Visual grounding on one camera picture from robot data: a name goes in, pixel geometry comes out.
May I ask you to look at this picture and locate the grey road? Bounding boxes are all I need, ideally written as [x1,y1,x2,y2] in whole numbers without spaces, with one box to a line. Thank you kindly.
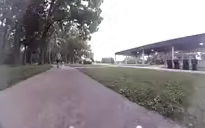
[118,63,205,76]

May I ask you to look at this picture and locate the grass strip beside trees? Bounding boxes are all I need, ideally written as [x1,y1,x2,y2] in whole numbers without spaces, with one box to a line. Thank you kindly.
[0,63,55,95]

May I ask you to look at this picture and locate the open shelter with dark roof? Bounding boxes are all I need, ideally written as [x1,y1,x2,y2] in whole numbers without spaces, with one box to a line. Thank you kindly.
[114,31,205,72]

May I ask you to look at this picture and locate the grey asphalt path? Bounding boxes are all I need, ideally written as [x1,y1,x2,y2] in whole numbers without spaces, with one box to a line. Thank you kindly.
[0,65,184,128]

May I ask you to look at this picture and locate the person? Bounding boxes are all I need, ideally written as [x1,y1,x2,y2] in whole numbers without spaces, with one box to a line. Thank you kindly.
[55,51,63,69]

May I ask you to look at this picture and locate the row of tall trees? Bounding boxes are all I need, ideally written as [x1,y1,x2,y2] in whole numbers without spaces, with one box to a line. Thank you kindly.
[0,0,104,66]

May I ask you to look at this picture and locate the dark bin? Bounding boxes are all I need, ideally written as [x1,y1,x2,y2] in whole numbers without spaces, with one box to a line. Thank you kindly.
[173,58,181,70]
[190,58,199,71]
[166,59,174,70]
[182,58,191,71]

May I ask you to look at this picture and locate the grass strip beside road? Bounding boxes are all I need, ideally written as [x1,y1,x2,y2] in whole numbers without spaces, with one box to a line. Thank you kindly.
[76,65,205,128]

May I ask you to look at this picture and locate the distant low building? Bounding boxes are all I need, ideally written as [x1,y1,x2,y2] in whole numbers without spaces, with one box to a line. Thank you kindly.
[101,57,116,65]

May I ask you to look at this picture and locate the vehicle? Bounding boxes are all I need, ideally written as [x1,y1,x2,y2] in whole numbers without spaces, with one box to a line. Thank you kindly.
[82,57,94,65]

